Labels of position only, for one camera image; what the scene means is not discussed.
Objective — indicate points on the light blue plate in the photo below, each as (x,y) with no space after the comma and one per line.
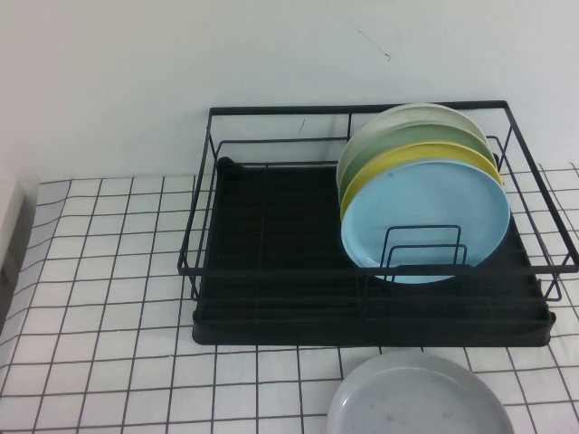
(420,199)

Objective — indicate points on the yellow plate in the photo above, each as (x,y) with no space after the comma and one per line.
(407,156)

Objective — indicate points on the green plate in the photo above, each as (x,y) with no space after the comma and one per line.
(407,135)

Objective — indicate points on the pale white-green plate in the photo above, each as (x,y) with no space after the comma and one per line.
(407,113)

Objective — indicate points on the grey plate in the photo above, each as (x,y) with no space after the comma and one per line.
(407,398)

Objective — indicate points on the black plastic drip tray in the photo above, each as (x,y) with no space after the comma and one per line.
(280,334)

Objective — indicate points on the white black-grid tablecloth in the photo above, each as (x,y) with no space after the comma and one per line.
(113,271)

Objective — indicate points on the white grey box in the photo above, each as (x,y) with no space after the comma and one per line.
(11,217)

